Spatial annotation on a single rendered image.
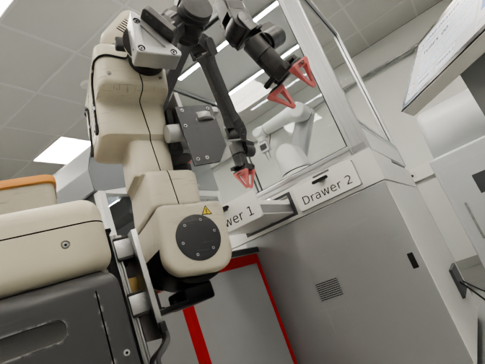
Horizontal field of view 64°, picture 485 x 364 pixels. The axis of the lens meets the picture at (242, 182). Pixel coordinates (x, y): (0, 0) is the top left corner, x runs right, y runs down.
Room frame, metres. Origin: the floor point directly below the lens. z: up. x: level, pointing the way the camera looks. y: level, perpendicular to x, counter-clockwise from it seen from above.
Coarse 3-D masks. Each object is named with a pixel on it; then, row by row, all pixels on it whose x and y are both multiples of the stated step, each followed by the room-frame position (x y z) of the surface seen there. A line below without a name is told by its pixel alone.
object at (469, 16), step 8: (472, 8) 0.97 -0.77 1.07; (464, 16) 1.01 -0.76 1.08; (472, 16) 0.96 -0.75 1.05; (456, 24) 1.04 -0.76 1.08; (464, 24) 0.99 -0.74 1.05; (448, 32) 1.08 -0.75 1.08; (456, 32) 1.03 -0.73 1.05; (440, 40) 1.12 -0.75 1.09; (448, 40) 1.07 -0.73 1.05; (440, 48) 1.11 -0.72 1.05; (432, 56) 1.15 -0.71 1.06; (424, 64) 1.20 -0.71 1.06
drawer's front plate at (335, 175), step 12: (336, 168) 1.60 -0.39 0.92; (348, 168) 1.58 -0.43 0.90; (312, 180) 1.66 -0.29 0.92; (336, 180) 1.61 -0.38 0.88; (348, 180) 1.59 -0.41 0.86; (360, 180) 1.58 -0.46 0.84; (300, 192) 1.69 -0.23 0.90; (312, 192) 1.67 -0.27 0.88; (324, 192) 1.64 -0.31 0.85; (336, 192) 1.62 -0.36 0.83; (300, 204) 1.70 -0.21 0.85; (312, 204) 1.68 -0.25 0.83
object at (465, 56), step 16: (480, 32) 0.90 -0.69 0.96; (416, 48) 1.32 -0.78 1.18; (464, 48) 0.96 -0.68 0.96; (480, 48) 0.94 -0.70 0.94; (448, 64) 1.02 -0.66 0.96; (464, 64) 1.01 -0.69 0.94; (432, 80) 1.10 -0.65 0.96; (448, 80) 1.08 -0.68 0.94; (416, 96) 1.19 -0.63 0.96; (432, 96) 1.17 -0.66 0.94; (416, 112) 1.27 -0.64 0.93
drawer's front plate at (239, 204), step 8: (248, 192) 1.44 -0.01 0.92; (232, 200) 1.48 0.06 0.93; (240, 200) 1.46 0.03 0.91; (248, 200) 1.45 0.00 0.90; (256, 200) 1.44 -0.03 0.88; (232, 208) 1.49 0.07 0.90; (240, 208) 1.47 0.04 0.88; (248, 208) 1.45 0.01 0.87; (256, 208) 1.44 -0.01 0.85; (224, 216) 1.51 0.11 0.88; (232, 216) 1.49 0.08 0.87; (248, 216) 1.46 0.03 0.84; (256, 216) 1.45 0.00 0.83; (232, 224) 1.50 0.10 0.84; (240, 224) 1.48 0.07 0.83
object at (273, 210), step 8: (264, 200) 1.54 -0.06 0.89; (272, 200) 1.60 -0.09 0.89; (280, 200) 1.67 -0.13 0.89; (264, 208) 1.51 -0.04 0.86; (272, 208) 1.57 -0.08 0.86; (280, 208) 1.63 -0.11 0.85; (288, 208) 1.70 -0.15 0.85; (264, 216) 1.55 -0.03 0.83; (272, 216) 1.62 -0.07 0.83; (280, 216) 1.71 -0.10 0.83; (248, 224) 1.59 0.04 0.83; (256, 224) 1.67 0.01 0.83; (264, 224) 1.76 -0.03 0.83; (232, 232) 1.64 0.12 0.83; (240, 232) 1.72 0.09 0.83; (248, 232) 1.82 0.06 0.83
